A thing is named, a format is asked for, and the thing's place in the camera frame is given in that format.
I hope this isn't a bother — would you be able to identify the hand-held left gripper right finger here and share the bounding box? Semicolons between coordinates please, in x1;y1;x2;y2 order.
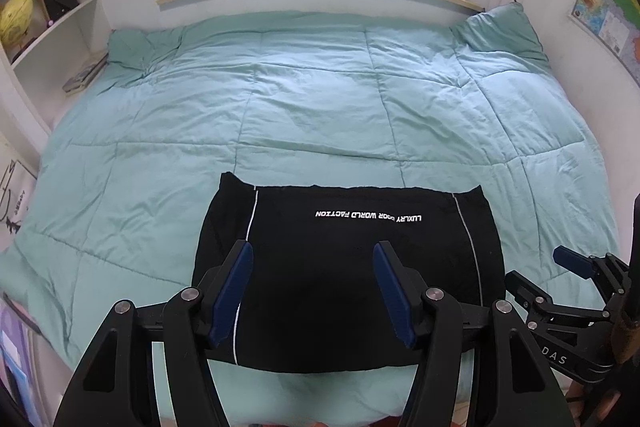
372;241;576;427

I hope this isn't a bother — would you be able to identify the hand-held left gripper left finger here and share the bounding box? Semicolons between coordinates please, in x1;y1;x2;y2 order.
52;239;256;427

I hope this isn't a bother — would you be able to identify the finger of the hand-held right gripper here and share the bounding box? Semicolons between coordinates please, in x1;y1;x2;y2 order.
552;246;633;295
504;271;556;315

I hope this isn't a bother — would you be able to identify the black jacket with grey stripes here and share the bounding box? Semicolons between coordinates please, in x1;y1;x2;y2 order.
191;172;507;374

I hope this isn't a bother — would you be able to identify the light teal quilt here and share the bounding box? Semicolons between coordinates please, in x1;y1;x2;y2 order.
0;2;621;427

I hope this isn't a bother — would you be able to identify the purple and blue box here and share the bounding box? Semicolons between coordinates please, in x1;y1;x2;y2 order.
0;292;41;408

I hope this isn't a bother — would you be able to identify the white poster with black drawing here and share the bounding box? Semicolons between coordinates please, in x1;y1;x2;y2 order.
0;159;38;253

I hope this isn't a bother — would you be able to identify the stack of flat books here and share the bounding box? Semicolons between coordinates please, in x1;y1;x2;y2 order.
62;56;108;95

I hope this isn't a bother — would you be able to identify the yellow globe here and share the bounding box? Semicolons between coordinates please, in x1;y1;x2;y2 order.
0;0;35;52

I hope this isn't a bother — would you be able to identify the colourful wall map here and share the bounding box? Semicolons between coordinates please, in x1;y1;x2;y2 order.
570;0;640;88

